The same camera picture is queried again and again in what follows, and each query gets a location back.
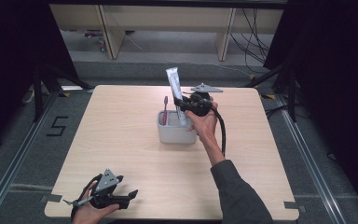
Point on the person's right hand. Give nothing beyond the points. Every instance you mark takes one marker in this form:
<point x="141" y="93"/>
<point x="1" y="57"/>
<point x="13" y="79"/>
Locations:
<point x="203" y="126"/>

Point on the beige wooden desk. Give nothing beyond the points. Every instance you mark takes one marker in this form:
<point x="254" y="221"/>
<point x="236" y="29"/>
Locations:
<point x="167" y="18"/>

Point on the grey rectangular holder cup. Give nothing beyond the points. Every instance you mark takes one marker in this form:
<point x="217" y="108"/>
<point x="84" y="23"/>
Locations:
<point x="175" y="133"/>

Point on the black metal stand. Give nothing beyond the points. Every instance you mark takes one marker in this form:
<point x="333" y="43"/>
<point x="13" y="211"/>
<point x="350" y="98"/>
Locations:
<point x="43" y="84"/>
<point x="287" y="84"/>

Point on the aluminium floor rail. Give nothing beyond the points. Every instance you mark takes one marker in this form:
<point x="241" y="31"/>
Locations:
<point x="15" y="161"/>
<point x="310" y="161"/>

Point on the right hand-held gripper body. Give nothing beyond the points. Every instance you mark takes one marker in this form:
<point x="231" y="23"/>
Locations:
<point x="200" y="101"/>

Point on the pink and grey toothbrush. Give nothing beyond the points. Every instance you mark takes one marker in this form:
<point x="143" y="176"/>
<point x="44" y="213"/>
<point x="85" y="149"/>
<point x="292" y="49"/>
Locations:
<point x="165" y="109"/>

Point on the white toothpaste tube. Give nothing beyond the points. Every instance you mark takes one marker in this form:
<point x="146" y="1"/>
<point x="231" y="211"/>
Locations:
<point x="175" y="87"/>

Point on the person's left hand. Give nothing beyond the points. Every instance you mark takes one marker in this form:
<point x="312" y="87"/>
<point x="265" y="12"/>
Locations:
<point x="88" y="211"/>

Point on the grey tape strip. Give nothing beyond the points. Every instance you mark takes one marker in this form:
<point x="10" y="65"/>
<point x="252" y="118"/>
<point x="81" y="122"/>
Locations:
<point x="293" y="205"/>
<point x="51" y="198"/>

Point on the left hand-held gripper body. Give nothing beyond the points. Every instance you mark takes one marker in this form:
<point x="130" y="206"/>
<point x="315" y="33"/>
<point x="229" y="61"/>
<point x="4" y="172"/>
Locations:
<point x="105" y="189"/>

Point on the black curtain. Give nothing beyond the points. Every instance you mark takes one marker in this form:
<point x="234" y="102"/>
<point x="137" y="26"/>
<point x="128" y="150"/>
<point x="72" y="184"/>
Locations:
<point x="15" y="62"/>
<point x="335" y="93"/>

